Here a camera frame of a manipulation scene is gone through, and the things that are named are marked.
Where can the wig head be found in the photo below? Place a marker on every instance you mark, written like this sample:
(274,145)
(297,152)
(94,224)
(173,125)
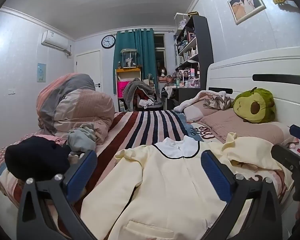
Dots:
(162,70)

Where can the pink white pillow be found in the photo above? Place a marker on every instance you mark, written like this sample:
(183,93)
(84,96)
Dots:
(196,113)

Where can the striped fleece blanket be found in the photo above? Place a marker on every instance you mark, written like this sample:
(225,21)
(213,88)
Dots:
(140,127)

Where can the dark navy knitted cloth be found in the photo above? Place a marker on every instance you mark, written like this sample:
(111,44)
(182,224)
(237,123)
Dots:
(35,157)

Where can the light blue wall poster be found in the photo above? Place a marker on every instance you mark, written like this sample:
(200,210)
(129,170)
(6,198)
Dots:
(41,72)

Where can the grey green garment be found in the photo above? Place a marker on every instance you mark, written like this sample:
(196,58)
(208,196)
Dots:
(81,140)

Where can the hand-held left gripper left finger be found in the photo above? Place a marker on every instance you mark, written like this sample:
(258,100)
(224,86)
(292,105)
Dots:
(81,172)

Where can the glass display case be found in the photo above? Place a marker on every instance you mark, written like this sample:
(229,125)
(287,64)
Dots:
(128,58)

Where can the dark desk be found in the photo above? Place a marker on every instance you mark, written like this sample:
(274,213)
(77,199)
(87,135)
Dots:
(187,93)

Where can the clear display box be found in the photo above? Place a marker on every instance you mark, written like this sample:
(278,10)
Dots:
(182,20)

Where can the rolled pink grey quilt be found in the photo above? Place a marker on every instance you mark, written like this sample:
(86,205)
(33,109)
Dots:
(77,105)

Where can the clothes pile on chair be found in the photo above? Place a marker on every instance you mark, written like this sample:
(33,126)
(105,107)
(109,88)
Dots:
(140,91)

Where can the framed photo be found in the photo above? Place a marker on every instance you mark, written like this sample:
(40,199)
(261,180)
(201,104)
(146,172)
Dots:
(245,3)

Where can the white air conditioner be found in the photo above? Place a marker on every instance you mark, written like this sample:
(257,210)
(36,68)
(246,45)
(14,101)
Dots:
(53,40)

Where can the avocado plush pillow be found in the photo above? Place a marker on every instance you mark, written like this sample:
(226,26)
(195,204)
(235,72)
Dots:
(255,105)

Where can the floral cloth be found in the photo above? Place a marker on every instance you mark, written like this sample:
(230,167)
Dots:
(220,102)

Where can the white fleece garment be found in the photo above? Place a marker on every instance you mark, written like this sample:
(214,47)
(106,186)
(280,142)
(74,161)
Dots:
(187,103)

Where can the round wall clock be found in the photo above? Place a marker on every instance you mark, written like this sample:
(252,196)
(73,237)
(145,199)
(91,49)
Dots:
(108,41)

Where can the yellow shelf rack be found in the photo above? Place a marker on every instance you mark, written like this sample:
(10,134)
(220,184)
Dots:
(128,73)

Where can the teal curtain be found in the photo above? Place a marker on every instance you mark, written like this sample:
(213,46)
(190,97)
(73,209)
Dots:
(145,52)

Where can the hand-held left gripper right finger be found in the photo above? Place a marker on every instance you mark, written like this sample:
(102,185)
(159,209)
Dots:
(215,172)

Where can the cream dress with red hem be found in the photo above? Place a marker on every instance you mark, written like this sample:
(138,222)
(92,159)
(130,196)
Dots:
(165,192)

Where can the window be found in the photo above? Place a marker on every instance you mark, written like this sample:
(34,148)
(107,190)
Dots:
(160,55)

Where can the white door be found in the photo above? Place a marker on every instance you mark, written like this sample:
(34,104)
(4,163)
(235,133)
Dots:
(88,67)

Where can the pink box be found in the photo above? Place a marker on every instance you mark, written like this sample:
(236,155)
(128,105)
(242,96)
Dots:
(122,88)

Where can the cartoon printed blanket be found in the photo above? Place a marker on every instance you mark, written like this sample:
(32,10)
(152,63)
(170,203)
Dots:
(202,130)

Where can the black bookshelf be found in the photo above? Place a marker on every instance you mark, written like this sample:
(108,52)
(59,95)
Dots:
(205,42)

